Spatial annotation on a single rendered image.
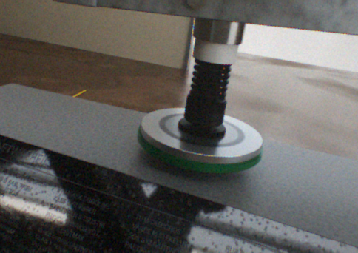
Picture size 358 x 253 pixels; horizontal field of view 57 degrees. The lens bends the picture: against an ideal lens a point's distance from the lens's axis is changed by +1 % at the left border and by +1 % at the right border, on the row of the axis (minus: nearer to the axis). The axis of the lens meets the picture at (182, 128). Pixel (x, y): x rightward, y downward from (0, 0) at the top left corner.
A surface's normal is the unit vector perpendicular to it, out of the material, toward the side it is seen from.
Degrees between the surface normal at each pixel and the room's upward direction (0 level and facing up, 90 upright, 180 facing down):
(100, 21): 90
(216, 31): 90
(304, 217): 0
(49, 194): 45
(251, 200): 0
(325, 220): 0
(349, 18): 90
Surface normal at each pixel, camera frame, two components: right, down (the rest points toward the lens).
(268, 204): 0.14, -0.92
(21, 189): -0.14, -0.44
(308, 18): 0.08, 0.38
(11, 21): -0.26, 0.32
